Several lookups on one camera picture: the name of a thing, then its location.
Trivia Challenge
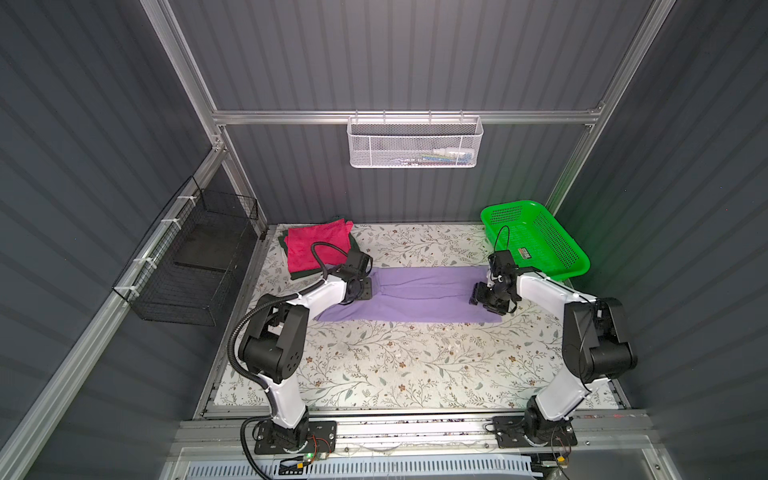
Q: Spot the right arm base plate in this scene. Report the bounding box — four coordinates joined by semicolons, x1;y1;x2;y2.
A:
491;415;578;449

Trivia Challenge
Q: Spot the folded dark green t shirt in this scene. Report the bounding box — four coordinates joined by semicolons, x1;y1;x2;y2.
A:
278;218;355;280

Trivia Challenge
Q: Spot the white spray bottle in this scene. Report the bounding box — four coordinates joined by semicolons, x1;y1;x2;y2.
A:
432;148;476;163

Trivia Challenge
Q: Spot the green plastic basket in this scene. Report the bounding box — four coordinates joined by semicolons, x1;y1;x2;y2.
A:
481;200;591;281

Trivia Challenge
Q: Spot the white vented panel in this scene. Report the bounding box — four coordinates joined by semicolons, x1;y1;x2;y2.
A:
182;454;535;480

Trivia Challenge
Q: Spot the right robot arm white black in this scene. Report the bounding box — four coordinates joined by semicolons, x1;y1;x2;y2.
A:
470;250;638;443

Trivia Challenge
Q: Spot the black wire basket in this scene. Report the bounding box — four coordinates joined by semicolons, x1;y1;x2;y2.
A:
113;180;259;327

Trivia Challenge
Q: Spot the folded magenta t shirt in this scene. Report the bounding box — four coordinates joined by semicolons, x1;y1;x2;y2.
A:
284;218;355;274

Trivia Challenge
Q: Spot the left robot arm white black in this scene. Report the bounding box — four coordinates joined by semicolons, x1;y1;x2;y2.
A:
226;249;373;433

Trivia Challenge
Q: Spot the white wire mesh basket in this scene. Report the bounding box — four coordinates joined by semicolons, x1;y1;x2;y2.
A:
346;114;484;169

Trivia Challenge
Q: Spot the purple t shirt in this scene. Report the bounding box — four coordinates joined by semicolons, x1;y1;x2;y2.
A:
317;266;502;324

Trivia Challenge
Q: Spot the black corrugated cable conduit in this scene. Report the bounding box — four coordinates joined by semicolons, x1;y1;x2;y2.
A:
226;241;350;480

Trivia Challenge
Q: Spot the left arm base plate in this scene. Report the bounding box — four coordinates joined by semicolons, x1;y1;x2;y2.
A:
253;420;338;455

